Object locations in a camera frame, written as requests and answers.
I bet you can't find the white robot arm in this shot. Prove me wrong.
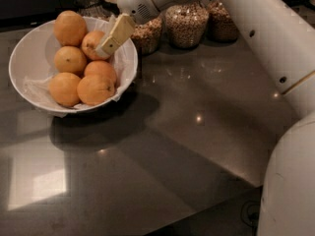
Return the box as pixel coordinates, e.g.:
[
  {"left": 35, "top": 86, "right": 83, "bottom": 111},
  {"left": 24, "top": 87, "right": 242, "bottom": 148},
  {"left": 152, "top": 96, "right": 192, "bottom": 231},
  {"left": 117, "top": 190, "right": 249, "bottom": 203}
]
[{"left": 96, "top": 0, "right": 315, "bottom": 236}]

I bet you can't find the glass jar of pale beans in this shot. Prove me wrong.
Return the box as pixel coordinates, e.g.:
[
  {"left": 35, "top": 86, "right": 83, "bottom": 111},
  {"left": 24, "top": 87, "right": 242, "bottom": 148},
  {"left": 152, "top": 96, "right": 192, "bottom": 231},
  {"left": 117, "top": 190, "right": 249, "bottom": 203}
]
[{"left": 164, "top": 2, "right": 209, "bottom": 49}]

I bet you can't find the glass jar of mixed grains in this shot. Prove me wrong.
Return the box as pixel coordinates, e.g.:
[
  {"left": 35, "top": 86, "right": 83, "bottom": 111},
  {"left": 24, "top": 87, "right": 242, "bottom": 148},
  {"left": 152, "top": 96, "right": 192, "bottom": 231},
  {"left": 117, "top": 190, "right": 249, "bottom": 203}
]
[{"left": 131, "top": 17, "right": 162, "bottom": 55}]

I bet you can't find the glass jar far left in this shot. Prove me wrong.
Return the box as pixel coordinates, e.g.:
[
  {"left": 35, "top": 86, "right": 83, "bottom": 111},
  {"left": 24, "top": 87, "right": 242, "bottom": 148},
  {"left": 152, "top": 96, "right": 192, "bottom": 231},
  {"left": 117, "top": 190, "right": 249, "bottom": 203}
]
[{"left": 74, "top": 0, "right": 111, "bottom": 21}]

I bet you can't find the white bowl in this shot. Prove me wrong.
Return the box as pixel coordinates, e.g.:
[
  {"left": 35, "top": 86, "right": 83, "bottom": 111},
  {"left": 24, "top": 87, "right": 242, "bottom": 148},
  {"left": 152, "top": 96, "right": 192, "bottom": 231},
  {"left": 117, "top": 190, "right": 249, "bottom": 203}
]
[{"left": 8, "top": 16, "right": 139, "bottom": 115}]

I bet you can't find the white paper liner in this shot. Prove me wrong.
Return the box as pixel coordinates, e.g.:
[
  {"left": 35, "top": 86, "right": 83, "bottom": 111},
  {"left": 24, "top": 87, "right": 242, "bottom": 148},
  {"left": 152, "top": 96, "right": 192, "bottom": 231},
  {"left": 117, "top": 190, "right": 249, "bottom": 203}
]
[{"left": 23, "top": 14, "right": 135, "bottom": 118}]

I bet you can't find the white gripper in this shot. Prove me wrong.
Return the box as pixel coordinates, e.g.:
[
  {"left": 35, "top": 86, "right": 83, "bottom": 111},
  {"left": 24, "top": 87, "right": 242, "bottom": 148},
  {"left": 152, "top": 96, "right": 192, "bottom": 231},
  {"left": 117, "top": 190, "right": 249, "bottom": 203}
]
[{"left": 95, "top": 0, "right": 184, "bottom": 59}]

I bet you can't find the glass jar of brown grains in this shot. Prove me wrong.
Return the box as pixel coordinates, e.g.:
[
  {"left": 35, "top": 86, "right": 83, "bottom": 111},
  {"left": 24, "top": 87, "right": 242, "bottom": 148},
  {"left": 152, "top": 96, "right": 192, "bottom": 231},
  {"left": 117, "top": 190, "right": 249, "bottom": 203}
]
[{"left": 207, "top": 0, "right": 238, "bottom": 42}]

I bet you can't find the orange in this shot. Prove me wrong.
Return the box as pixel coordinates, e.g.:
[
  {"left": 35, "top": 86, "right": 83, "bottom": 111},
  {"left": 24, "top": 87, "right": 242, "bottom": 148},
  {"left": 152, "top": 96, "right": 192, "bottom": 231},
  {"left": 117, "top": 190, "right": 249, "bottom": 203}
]
[
  {"left": 48, "top": 72, "right": 81, "bottom": 107},
  {"left": 84, "top": 60, "right": 117, "bottom": 84},
  {"left": 81, "top": 30, "right": 109, "bottom": 61},
  {"left": 54, "top": 46, "right": 88, "bottom": 76},
  {"left": 77, "top": 75, "right": 115, "bottom": 106},
  {"left": 53, "top": 11, "right": 88, "bottom": 46}
]

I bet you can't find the black cable bundle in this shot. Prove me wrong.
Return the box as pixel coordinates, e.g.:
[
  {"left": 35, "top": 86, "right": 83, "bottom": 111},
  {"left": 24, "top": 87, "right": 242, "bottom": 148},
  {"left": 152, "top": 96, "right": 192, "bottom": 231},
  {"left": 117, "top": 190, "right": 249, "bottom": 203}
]
[{"left": 240, "top": 200, "right": 262, "bottom": 229}]

